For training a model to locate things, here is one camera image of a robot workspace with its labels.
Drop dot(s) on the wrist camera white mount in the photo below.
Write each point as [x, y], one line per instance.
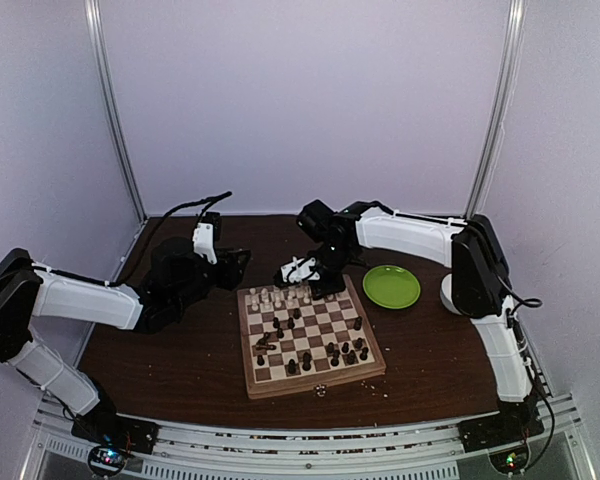
[204, 236]
[296, 272]

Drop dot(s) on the left aluminium frame post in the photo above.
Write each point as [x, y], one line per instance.
[97, 37]

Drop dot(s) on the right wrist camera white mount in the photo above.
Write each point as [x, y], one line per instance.
[296, 272]

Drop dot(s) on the right aluminium frame post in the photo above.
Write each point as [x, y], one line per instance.
[504, 93]

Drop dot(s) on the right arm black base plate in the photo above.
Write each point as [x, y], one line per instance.
[495, 431]

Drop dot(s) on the green plate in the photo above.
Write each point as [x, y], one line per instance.
[391, 287]

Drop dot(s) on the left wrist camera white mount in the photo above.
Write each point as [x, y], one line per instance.
[204, 236]

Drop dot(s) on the wooden chess board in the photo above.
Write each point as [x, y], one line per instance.
[339, 318]

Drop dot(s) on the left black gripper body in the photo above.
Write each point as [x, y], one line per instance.
[228, 280]

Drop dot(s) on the front aluminium rail base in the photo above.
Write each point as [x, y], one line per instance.
[426, 450]

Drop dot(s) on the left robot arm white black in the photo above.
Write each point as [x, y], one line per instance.
[182, 273]

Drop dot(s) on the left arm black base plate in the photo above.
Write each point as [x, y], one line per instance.
[133, 435]

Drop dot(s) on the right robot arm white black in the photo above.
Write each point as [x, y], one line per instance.
[478, 286]

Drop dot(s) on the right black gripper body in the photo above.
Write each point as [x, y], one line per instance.
[334, 259]

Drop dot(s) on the aluminium frame post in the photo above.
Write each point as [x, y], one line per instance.
[504, 93]
[97, 37]

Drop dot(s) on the dark queen chess piece lying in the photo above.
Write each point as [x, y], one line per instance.
[264, 343]

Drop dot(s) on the white bowl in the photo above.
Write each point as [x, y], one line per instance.
[446, 294]

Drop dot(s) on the white chess pieces row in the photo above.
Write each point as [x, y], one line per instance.
[270, 299]

